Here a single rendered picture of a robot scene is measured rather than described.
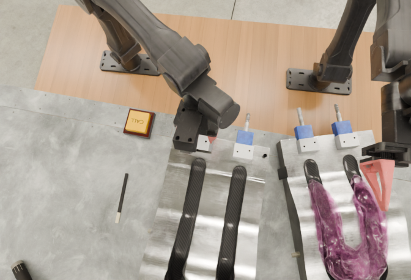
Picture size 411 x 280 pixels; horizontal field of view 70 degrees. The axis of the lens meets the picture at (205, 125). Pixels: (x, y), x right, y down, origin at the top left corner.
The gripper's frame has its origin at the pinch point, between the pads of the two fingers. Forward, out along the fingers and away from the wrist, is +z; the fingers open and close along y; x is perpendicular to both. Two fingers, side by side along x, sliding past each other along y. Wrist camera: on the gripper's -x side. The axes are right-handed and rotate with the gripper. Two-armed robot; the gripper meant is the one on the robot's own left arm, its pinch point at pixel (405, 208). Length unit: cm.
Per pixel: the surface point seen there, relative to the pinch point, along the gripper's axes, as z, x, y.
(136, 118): -18, 36, -54
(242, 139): -13.8, 29.4, -23.0
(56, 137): -10, 40, -78
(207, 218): 7.1, 30.7, -29.8
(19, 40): -82, 122, -165
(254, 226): 7.6, 30.8, -18.1
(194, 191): 0.9, 31.4, -34.0
